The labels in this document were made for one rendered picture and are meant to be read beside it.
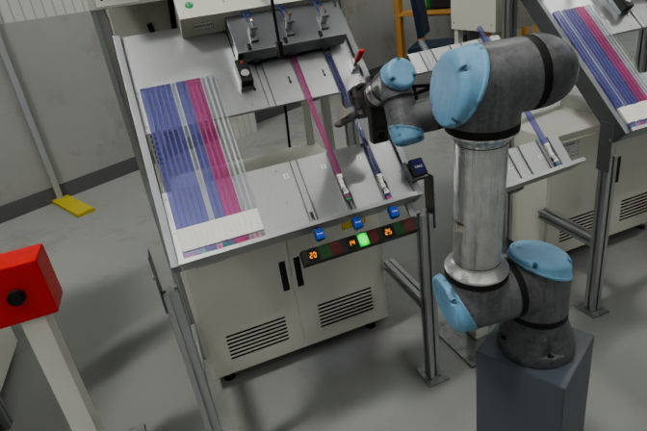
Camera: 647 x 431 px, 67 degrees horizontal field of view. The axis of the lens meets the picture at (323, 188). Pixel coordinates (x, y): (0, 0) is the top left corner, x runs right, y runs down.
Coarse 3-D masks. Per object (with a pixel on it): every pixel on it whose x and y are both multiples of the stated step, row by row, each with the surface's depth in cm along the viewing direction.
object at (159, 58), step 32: (160, 32) 144; (224, 32) 148; (128, 64) 138; (160, 64) 140; (192, 64) 141; (224, 64) 143; (256, 64) 145; (288, 64) 147; (320, 64) 149; (224, 96) 139; (256, 96) 141; (288, 96) 143; (320, 96) 145
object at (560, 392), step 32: (480, 352) 102; (576, 352) 99; (480, 384) 106; (512, 384) 99; (544, 384) 94; (576, 384) 98; (480, 416) 109; (512, 416) 103; (544, 416) 97; (576, 416) 104
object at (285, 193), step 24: (360, 144) 140; (384, 144) 142; (264, 168) 133; (288, 168) 134; (312, 168) 135; (360, 168) 137; (384, 168) 139; (264, 192) 130; (288, 192) 131; (312, 192) 132; (336, 192) 133; (360, 192) 135; (408, 192) 137; (168, 216) 123; (264, 216) 127; (288, 216) 128
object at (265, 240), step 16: (416, 192) 135; (368, 208) 131; (384, 208) 136; (304, 224) 126; (320, 224) 128; (336, 224) 134; (256, 240) 123; (272, 240) 126; (208, 256) 119; (224, 256) 124
